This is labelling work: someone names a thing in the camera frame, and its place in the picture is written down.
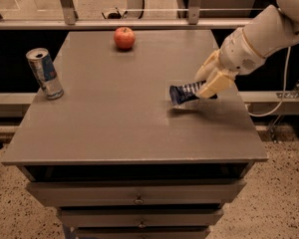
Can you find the drawer brass knob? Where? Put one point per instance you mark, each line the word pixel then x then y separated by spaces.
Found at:
pixel 142 225
pixel 139 200

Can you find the grey drawer cabinet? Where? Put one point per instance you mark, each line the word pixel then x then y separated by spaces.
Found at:
pixel 115 134

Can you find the blue rxbar blueberry wrapper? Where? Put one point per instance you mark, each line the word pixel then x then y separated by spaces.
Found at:
pixel 184 93

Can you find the silver blue energy drink can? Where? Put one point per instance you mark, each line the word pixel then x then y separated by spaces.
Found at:
pixel 42 66

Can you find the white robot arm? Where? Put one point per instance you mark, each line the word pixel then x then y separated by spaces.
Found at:
pixel 275 28

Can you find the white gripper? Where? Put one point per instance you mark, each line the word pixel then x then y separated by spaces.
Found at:
pixel 238 53

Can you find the top drawer brass knob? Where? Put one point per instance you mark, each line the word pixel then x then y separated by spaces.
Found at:
pixel 139 200

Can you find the metal guard railing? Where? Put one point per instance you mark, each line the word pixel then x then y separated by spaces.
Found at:
pixel 137 14

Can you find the red apple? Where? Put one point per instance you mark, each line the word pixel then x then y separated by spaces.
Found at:
pixel 124 38

